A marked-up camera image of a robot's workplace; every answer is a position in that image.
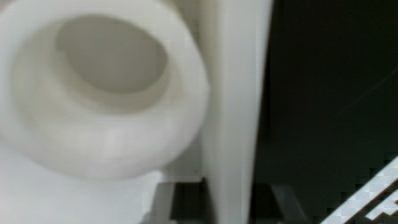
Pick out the white square tabletop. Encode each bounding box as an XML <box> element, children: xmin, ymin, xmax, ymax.
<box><xmin>0</xmin><ymin>0</ymin><xmax>273</xmax><ymax>224</ymax></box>

